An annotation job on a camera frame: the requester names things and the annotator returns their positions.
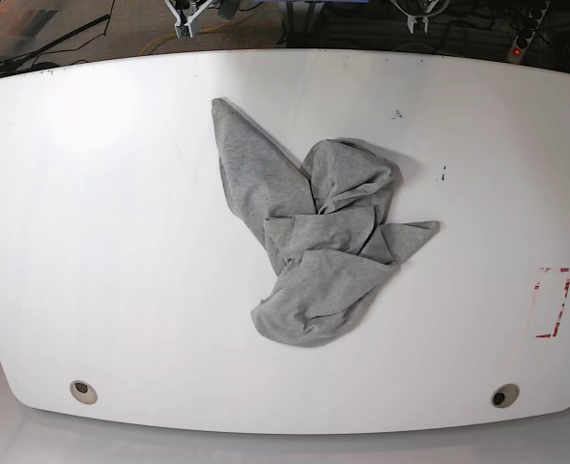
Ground black power strip red light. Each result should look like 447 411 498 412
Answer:
506 0 551 65

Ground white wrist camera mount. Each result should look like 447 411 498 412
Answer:
164 0 214 39
390 0 451 34

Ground table grommet hole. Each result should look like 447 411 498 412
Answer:
491 384 520 409
70 381 98 405

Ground left table grommet hole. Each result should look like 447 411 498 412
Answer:
70 381 98 405

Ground right table grommet hole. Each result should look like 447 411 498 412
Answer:
491 384 520 409

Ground red tape rectangle marking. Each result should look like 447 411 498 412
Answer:
529 267 570 339

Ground black stand legs on floor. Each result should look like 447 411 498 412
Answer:
0 14 111 78

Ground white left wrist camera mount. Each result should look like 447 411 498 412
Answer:
390 0 451 34

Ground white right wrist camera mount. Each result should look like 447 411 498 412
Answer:
164 0 214 39

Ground yellow cable on floor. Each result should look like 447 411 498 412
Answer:
142 7 236 58

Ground grey T-shirt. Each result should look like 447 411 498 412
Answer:
212 99 441 348

